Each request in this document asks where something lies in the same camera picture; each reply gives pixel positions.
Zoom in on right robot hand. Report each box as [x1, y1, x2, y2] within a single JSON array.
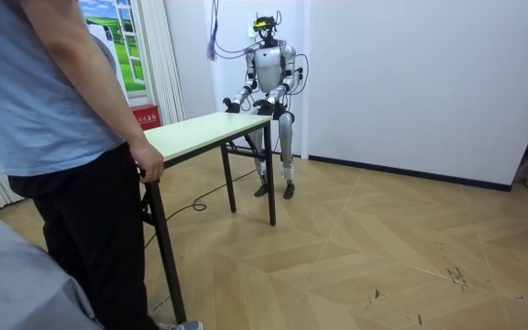
[[222, 96, 242, 115]]

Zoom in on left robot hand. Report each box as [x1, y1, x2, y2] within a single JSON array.
[[252, 98, 276, 117]]

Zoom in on white folding table black legs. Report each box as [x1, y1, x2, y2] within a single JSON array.
[[137, 112, 278, 325]]

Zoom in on robot legs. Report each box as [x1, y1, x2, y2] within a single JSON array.
[[247, 103, 298, 201]]

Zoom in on robot body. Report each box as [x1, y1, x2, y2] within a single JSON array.
[[244, 10, 310, 121]]

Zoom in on red fire equipment box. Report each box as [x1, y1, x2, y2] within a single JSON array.
[[130, 104, 162, 132]]

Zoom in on cable bundle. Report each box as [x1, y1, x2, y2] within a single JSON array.
[[205, 0, 265, 61]]

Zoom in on black floor cable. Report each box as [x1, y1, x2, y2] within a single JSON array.
[[143, 168, 259, 250]]

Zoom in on window landscape wall poster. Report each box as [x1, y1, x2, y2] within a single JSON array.
[[77, 0, 149, 100]]

